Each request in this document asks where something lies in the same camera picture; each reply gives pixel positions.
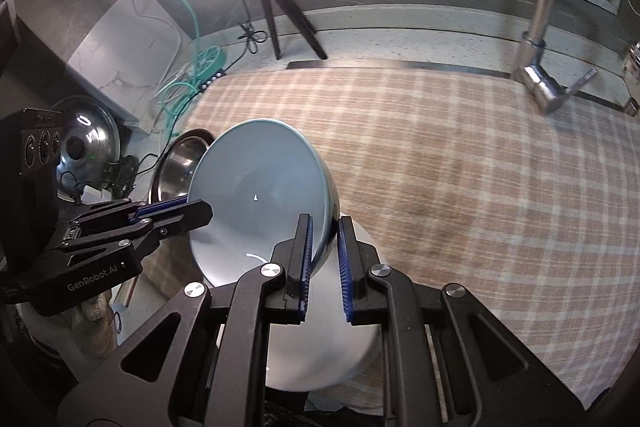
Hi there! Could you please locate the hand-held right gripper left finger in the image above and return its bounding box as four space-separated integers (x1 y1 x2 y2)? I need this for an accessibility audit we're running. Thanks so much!
57 213 316 427

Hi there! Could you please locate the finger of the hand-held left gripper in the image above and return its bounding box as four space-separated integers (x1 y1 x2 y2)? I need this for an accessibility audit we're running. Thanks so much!
60 199 214 254
67 195 191 233

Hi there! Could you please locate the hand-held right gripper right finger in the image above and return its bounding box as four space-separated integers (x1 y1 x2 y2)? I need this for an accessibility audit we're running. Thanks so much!
337 216 586 427

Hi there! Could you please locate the white plate with leaf print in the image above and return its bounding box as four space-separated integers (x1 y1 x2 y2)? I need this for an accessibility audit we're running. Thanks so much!
264 222 383 393

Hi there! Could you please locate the light blue bowl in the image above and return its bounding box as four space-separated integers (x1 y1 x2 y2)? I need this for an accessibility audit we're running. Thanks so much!
187 118 342 286

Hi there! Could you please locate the person's left hand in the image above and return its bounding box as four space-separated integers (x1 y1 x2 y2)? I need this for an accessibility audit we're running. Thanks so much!
80 292 120 345

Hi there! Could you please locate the red steel bowl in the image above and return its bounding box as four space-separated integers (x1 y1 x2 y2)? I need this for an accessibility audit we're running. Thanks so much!
147 128 216 204

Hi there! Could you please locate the black clamp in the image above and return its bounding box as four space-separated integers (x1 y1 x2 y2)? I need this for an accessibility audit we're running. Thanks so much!
102 154 142 198

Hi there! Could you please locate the steel pot lid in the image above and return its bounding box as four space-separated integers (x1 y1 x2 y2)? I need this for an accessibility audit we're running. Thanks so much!
57 94 123 200

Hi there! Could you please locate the power strip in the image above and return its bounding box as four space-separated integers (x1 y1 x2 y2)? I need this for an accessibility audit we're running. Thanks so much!
192 49 229 94

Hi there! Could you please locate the checked cloth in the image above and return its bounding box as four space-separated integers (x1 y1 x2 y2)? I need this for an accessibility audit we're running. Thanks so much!
125 67 640 413

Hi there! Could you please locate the teal cable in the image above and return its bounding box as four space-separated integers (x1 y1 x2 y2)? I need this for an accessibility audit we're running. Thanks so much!
107 0 228 132

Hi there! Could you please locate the black cable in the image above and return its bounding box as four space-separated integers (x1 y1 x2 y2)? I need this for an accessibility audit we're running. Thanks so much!
231 0 267 56

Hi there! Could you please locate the white cable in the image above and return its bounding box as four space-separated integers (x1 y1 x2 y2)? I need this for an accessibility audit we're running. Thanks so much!
65 0 187 84

